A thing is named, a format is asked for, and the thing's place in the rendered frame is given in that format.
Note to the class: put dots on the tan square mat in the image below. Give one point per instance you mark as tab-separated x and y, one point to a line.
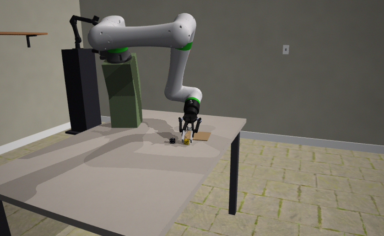
204	136

